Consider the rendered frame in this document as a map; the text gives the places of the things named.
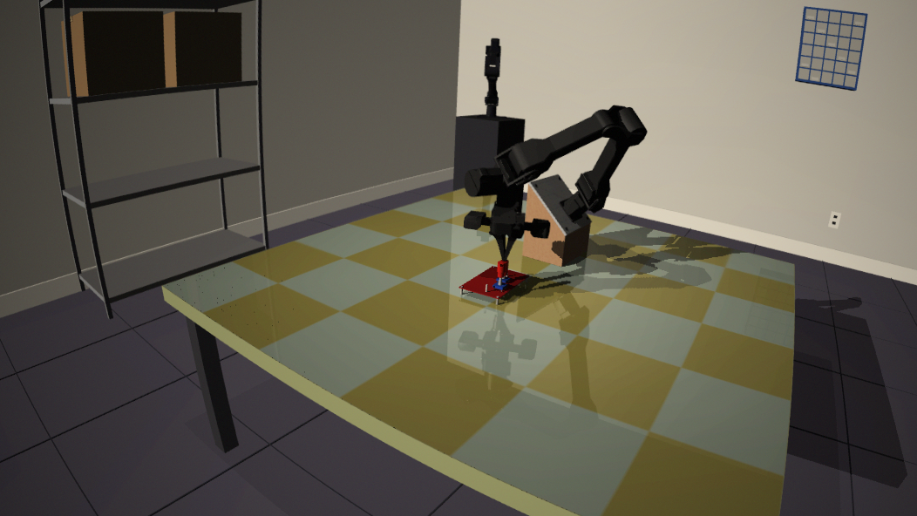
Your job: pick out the red circuit board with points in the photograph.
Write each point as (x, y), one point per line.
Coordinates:
(495, 281)

